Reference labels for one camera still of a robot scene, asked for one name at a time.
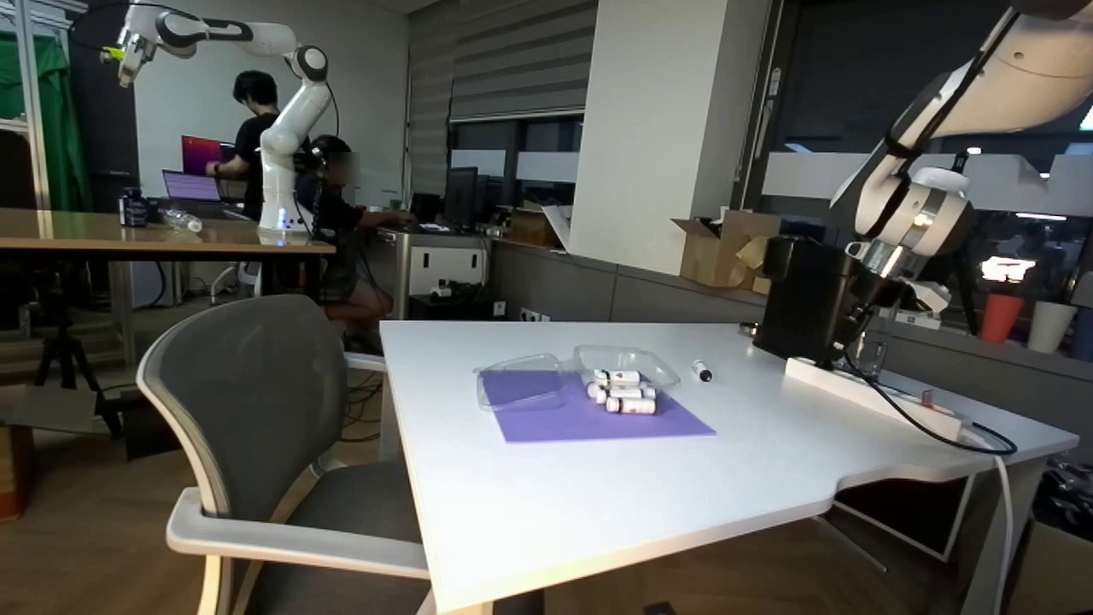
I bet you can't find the white vial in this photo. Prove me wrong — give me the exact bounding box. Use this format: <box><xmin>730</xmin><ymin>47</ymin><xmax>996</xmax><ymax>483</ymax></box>
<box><xmin>690</xmin><ymin>359</ymin><xmax>714</xmax><ymax>383</ymax></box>

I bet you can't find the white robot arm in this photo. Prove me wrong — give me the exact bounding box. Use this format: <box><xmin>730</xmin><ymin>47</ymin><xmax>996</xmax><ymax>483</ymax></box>
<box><xmin>835</xmin><ymin>0</ymin><xmax>1093</xmax><ymax>277</ymax></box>

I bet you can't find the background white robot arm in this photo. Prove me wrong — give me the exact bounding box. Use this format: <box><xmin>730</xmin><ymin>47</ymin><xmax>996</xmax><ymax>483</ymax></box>
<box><xmin>108</xmin><ymin>0</ymin><xmax>331</xmax><ymax>242</ymax></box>

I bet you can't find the clear plastic container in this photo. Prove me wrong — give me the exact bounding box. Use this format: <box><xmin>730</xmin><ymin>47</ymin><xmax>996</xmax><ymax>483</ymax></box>
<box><xmin>479</xmin><ymin>345</ymin><xmax>679</xmax><ymax>401</ymax></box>

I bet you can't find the purple mat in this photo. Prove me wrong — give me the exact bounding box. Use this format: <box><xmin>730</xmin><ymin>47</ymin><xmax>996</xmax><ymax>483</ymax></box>
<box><xmin>479</xmin><ymin>367</ymin><xmax>707</xmax><ymax>444</ymax></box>

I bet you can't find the person in black shirt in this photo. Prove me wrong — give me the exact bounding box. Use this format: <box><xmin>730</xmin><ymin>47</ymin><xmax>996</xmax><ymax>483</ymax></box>
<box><xmin>297</xmin><ymin>132</ymin><xmax>390</xmax><ymax>337</ymax></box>

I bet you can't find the cardboard box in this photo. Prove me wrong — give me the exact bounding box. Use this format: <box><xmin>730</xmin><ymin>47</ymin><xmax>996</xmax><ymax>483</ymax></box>
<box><xmin>679</xmin><ymin>210</ymin><xmax>782</xmax><ymax>291</ymax></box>

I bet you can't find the grey office chair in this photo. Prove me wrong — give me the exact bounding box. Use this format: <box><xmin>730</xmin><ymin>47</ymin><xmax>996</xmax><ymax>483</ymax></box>
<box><xmin>138</xmin><ymin>294</ymin><xmax>431</xmax><ymax>615</ymax></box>

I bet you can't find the white power strip on table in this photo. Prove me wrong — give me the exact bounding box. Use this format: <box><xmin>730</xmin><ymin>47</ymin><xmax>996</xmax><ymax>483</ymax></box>
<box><xmin>782</xmin><ymin>359</ymin><xmax>969</xmax><ymax>441</ymax></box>

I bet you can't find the standing person background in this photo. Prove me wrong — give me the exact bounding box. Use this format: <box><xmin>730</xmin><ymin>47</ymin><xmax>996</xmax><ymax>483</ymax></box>
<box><xmin>207</xmin><ymin>69</ymin><xmax>278</xmax><ymax>217</ymax></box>

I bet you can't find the wooden background desk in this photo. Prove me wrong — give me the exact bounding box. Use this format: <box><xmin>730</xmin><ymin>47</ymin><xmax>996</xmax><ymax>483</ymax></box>
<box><xmin>0</xmin><ymin>208</ymin><xmax>329</xmax><ymax>317</ymax></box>

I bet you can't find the green cloth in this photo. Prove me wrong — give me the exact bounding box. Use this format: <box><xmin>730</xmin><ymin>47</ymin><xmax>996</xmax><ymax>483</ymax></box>
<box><xmin>0</xmin><ymin>35</ymin><xmax>93</xmax><ymax>210</ymax></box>

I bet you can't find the black power cable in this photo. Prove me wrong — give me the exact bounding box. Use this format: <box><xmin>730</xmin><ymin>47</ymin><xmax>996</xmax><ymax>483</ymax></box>
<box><xmin>848</xmin><ymin>337</ymin><xmax>1020</xmax><ymax>461</ymax></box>

